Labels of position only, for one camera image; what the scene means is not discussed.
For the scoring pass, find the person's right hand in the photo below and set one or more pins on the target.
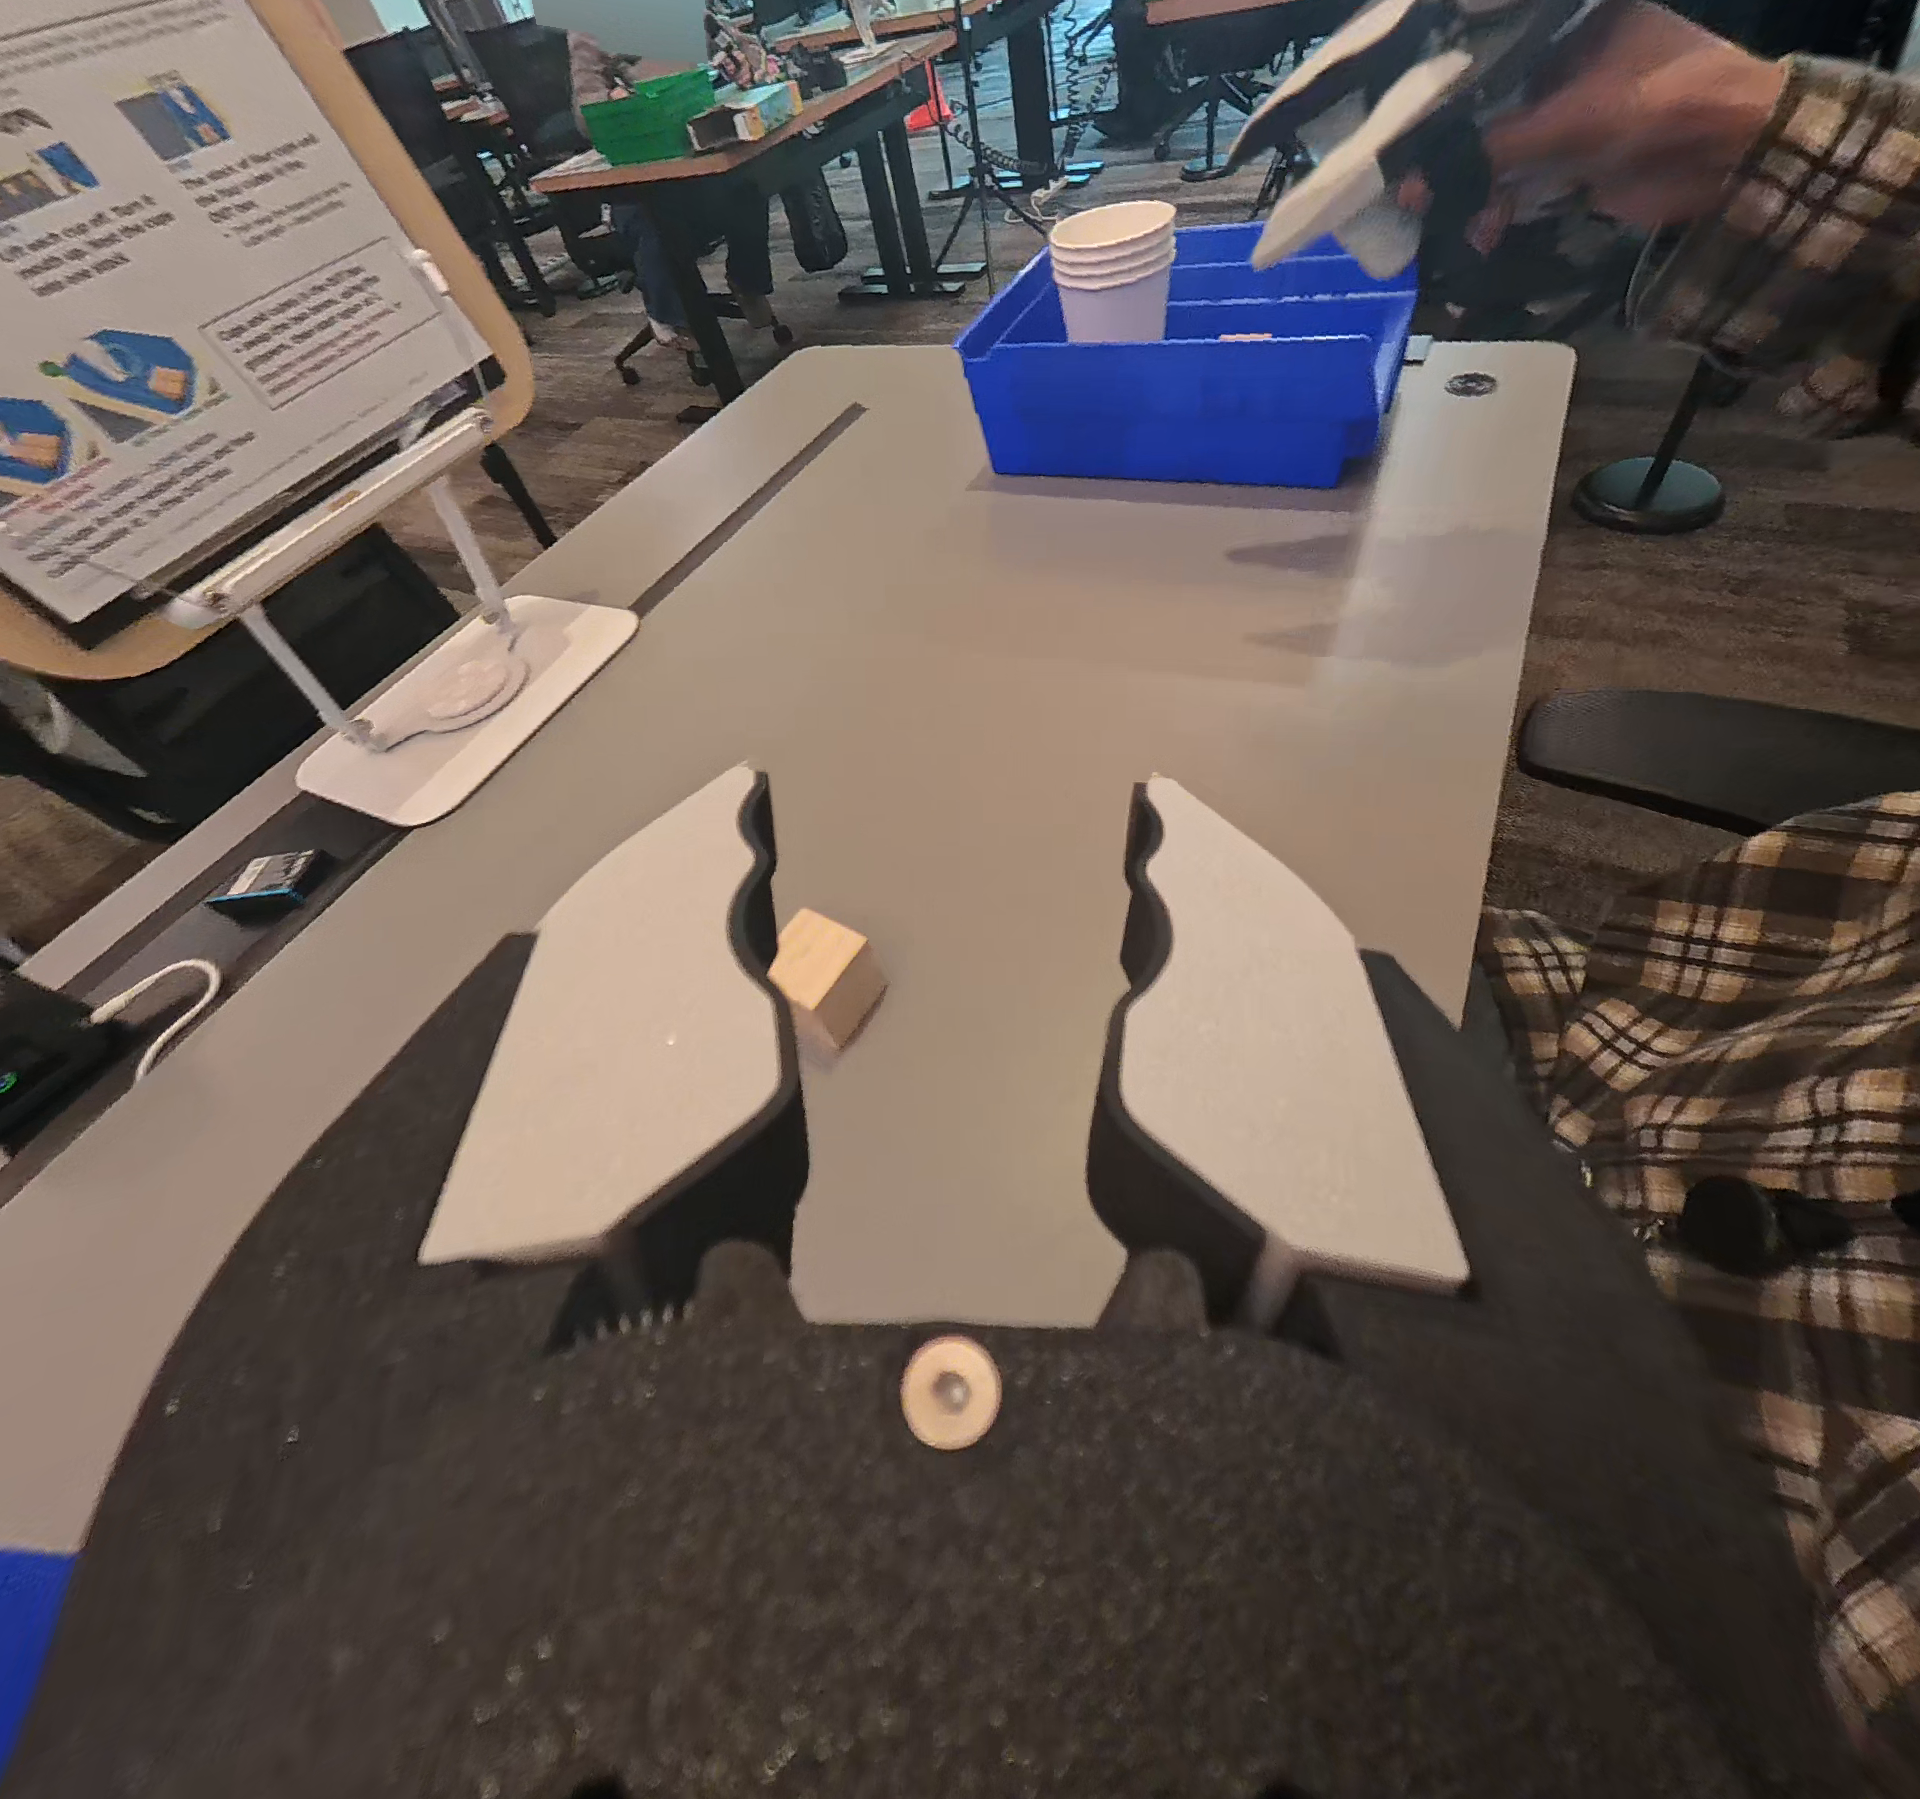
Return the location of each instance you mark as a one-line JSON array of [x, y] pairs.
[[1635, 104]]

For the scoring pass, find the instruction sheet on stand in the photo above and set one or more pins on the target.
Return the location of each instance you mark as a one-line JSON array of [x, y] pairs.
[[75, 643]]

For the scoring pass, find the small black device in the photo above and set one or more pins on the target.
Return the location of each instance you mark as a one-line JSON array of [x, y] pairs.
[[267, 883]]

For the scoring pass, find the blue plastic bin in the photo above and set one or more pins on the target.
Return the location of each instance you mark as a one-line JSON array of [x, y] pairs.
[[27, 1633], [1170, 403]]

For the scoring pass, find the colourful cardboard box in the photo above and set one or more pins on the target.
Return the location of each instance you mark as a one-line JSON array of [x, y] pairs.
[[744, 116]]

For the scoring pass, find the black power bank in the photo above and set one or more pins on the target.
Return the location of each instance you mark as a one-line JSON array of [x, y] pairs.
[[39, 1063]]

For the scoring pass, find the black chair armrest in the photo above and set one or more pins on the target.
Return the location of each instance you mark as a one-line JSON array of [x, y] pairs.
[[1681, 755]]

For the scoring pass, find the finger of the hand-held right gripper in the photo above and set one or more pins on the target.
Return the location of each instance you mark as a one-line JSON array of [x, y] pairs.
[[1352, 66], [1366, 164]]

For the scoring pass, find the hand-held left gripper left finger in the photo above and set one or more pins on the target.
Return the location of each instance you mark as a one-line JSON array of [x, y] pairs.
[[630, 1063]]

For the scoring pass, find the stack of green bins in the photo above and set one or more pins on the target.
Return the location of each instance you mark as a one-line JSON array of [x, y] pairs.
[[646, 118]]

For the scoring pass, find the orange traffic cone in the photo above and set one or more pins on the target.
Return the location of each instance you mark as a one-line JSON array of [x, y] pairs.
[[934, 112]]

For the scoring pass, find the black stanchion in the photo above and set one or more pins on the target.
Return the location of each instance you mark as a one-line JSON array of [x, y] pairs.
[[1651, 493]]

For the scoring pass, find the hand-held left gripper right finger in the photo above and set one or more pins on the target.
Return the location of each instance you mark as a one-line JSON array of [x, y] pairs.
[[1276, 1063]]

